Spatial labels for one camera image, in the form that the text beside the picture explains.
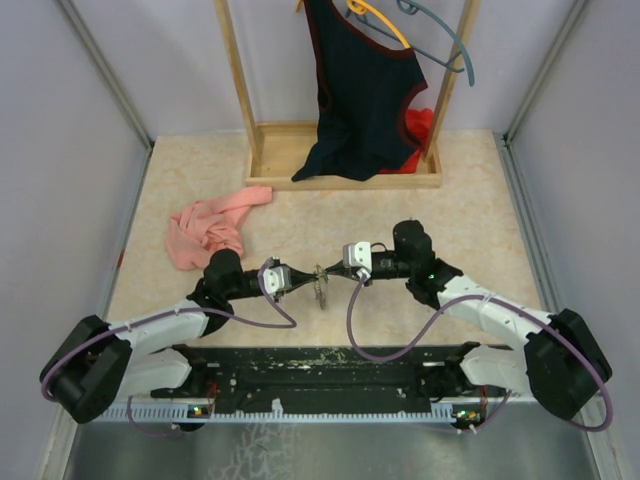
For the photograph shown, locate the dark navy tank top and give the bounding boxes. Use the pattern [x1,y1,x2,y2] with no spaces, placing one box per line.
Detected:
[290,0,430,183]

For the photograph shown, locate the large keyring with small rings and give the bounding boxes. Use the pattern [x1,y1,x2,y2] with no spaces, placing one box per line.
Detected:
[313,264,329,310]

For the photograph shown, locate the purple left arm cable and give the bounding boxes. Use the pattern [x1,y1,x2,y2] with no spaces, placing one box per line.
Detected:
[40,259,298,439]

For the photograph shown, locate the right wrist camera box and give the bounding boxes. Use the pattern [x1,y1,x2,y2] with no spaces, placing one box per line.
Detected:
[342,241,372,271]

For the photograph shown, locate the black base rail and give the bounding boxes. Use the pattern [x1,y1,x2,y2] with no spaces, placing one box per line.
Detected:
[151,346,479,413]

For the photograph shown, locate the wooden clothes rack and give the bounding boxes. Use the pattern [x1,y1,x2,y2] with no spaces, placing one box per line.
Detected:
[214,1,480,191]

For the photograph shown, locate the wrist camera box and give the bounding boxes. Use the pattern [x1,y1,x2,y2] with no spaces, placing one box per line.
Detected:
[261,258,292,297]
[342,241,372,271]

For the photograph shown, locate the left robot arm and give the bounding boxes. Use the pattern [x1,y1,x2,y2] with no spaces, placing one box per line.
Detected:
[39,249,317,424]

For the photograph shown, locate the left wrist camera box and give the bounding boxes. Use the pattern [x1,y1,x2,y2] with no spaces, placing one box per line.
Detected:
[261,258,292,297]

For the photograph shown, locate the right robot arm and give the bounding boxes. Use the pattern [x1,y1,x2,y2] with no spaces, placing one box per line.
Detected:
[327,220,613,430]

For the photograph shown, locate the yellow clothes hanger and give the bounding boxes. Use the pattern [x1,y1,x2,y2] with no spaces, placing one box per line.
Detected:
[296,1,413,58]

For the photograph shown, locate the pink cloth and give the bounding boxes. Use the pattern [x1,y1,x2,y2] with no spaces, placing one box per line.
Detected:
[165,186,273,271]

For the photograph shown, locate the white cable duct strip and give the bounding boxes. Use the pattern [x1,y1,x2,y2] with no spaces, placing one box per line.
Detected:
[98,399,487,427]

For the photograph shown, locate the red cloth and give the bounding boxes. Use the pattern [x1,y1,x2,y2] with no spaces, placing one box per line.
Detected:
[380,108,434,174]

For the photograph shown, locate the grey blue clothes hanger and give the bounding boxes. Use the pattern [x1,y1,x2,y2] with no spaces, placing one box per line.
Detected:
[395,0,477,87]

